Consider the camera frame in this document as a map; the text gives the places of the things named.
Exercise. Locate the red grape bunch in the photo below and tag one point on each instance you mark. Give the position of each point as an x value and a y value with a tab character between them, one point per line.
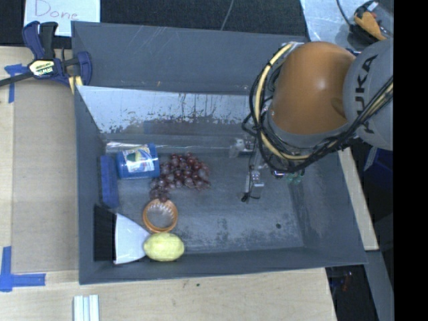
184	174

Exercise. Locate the blue sponge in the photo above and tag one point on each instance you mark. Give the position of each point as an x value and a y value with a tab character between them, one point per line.
109	182

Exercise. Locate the yellow lemon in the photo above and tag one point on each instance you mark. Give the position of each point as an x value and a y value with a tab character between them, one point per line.
164	247

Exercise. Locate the grey metal bin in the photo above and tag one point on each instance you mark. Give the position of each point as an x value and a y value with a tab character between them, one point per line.
217	212

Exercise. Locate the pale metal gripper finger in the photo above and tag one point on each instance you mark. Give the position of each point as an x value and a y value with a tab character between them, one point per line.
247	186
257	187

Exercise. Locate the black and white brush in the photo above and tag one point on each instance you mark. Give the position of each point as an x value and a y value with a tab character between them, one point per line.
125	239

